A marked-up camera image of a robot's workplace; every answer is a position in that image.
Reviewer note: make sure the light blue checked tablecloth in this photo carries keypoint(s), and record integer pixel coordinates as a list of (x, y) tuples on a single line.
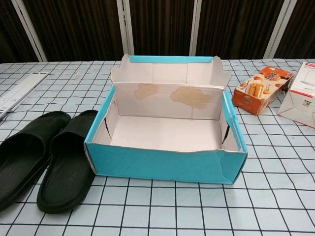
[(172, 209)]

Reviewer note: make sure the white lamp box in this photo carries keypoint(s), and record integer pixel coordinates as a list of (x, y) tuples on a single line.
[(300, 103)]

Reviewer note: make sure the orange snack box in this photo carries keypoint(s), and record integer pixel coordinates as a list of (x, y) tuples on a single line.
[(253, 98)]

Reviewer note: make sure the black rubber slipper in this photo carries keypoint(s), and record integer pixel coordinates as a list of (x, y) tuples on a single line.
[(64, 177), (22, 147)]

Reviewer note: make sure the white folding stand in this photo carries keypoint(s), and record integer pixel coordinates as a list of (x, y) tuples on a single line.
[(19, 91)]

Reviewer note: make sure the light blue shoe box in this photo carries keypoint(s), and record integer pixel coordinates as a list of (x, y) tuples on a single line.
[(160, 164)]

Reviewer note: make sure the black partition screen white frame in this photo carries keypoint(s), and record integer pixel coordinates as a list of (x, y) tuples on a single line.
[(73, 29)]

